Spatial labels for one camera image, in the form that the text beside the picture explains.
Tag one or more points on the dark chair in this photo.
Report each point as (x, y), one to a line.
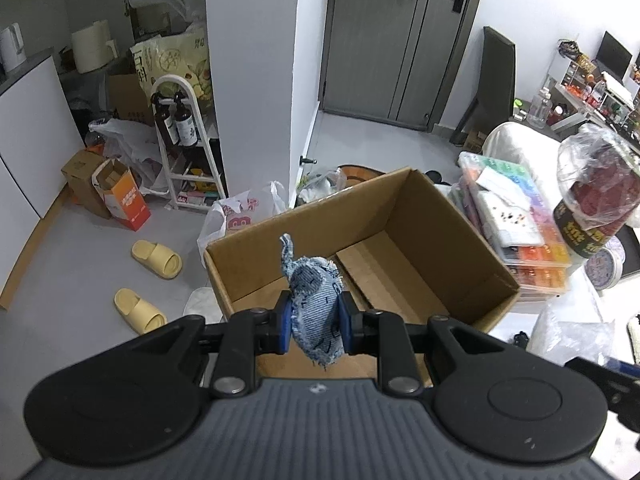
(497, 75)

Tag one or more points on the white paper sheet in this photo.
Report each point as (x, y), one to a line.
(500, 182)

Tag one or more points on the grey door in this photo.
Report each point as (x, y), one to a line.
(380, 45)

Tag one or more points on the white shelf rack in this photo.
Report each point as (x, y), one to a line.
(215, 160)

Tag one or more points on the dark pump bottle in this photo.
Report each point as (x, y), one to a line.
(167, 127)
(187, 127)

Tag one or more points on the red print plastic bag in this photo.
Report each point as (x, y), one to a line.
(235, 217)

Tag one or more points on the white paper sheets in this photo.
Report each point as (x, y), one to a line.
(510, 222)

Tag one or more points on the clear plastic bottle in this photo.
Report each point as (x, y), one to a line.
(539, 110)

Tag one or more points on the yellow slipper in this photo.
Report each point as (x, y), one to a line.
(157, 259)
(137, 310)

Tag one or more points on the patterned round tin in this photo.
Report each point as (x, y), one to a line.
(607, 265)

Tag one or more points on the plain cardboard carton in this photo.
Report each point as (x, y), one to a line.
(127, 100)

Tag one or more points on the colourful bead organizer stack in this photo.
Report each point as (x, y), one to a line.
(535, 260)

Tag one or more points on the white electric kettle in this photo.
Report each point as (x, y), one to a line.
(11, 47)

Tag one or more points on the yellow rice bag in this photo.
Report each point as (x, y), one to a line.
(170, 60)

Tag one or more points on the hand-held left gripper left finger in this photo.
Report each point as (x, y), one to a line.
(283, 322)

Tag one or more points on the white plastic bag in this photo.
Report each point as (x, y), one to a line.
(130, 140)

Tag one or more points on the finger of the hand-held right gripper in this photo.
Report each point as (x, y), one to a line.
(595, 370)

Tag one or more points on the clear plastic bag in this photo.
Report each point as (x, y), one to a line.
(570, 330)

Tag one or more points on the white tissue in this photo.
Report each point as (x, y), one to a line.
(202, 305)

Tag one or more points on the orange cardboard box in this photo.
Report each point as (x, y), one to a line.
(127, 205)

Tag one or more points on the brown cardboard box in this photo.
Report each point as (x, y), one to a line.
(400, 220)

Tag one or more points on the crumpled clear bag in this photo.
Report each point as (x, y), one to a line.
(320, 185)

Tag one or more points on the white cushioned seat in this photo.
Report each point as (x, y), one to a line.
(525, 150)

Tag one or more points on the white kitchen cabinet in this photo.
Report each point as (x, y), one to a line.
(30, 135)

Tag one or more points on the black monitor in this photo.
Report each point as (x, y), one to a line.
(614, 55)

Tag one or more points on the denim fabric toy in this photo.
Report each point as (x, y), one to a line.
(315, 310)

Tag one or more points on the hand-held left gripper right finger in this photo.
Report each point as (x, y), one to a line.
(345, 325)

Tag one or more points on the door stopper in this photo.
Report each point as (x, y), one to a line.
(307, 160)

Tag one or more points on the small brown carton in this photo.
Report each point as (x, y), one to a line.
(80, 175)

